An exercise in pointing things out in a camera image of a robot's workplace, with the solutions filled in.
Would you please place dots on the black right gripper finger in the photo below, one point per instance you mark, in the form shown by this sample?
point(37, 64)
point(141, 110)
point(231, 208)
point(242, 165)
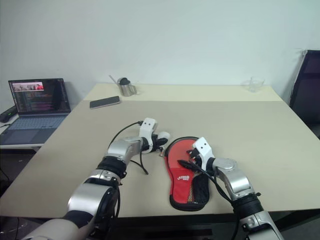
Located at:
point(190, 151)
point(187, 164)

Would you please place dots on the black smartphone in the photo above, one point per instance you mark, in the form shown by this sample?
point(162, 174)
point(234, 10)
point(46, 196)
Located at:
point(105, 102)

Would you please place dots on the black and red paddle case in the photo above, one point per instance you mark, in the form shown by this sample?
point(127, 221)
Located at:
point(180, 190)

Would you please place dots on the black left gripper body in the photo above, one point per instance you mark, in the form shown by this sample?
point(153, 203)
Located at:
point(158, 142)

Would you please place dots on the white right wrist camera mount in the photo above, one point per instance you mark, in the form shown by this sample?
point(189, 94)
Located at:
point(203, 148)

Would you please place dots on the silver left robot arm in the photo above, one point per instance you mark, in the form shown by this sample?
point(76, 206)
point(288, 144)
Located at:
point(117, 150)

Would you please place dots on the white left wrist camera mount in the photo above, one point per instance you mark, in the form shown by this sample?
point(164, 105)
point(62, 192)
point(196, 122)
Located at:
point(147, 128)

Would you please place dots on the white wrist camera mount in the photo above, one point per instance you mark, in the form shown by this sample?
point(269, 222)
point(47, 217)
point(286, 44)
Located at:
point(203, 148)
point(147, 128)

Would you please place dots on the open laptop computer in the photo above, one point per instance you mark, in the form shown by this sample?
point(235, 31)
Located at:
point(37, 100)

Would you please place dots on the stainless steel cup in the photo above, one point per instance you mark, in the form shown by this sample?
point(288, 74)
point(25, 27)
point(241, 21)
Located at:
point(127, 90)

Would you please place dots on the red paddle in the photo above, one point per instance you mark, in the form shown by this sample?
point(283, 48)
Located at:
point(175, 155)

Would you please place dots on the white ping pong ball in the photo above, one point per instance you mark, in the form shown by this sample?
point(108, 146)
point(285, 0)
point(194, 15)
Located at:
point(164, 135)

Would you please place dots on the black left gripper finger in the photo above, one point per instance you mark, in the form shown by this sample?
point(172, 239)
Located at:
point(161, 152)
point(165, 143)

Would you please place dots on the black box with green light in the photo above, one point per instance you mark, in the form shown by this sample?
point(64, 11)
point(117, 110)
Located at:
point(8, 113)

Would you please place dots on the black upright panel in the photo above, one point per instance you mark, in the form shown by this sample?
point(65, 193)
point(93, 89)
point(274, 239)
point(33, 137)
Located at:
point(307, 87)

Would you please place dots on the thin clear stirring stick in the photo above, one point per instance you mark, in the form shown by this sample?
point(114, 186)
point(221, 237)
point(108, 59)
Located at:
point(113, 79)

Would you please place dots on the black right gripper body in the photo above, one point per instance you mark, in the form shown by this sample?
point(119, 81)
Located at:
point(195, 157)

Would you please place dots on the black object in steel cup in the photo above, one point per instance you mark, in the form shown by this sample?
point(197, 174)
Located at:
point(124, 81)

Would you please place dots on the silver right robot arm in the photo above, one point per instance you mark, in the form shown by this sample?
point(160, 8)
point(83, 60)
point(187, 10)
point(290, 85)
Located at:
point(235, 175)

